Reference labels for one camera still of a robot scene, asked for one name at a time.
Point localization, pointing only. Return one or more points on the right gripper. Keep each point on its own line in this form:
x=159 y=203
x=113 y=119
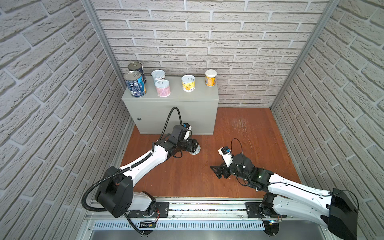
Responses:
x=218 y=173

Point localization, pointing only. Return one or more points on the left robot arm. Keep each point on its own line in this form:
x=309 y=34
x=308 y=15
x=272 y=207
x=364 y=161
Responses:
x=116 y=194

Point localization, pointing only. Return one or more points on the large blue can gold lid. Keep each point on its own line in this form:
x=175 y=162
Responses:
x=135 y=83

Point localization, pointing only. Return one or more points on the aluminium corner profile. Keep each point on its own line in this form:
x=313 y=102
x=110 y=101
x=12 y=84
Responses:
x=96 y=22
x=326 y=15

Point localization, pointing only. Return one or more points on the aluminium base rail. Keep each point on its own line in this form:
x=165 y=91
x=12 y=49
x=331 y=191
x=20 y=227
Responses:
x=207 y=214

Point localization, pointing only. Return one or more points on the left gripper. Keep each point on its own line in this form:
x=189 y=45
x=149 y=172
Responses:
x=194 y=143

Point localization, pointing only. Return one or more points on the aluminium corner profile right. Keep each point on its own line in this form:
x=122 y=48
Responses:
x=326 y=15

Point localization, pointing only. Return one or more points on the tall dark blue can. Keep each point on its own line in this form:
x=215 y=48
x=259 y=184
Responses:
x=136 y=66

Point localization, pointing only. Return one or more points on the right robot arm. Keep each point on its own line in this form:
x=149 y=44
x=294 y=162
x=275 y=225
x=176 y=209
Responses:
x=333 y=210

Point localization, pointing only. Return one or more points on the aluminium corner profile left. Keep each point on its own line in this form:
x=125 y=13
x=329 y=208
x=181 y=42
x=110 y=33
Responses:
x=96 y=22

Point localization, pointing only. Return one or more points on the yellow can with pull tab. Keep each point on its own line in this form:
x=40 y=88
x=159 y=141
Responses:
x=188 y=83

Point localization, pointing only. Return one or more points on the white can with pull tab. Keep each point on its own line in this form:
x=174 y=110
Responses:
x=163 y=88

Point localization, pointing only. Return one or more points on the white can with date stamp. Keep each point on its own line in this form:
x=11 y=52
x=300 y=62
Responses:
x=158 y=75

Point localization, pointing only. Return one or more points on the orange can with white lid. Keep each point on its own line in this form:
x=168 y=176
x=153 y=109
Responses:
x=210 y=77

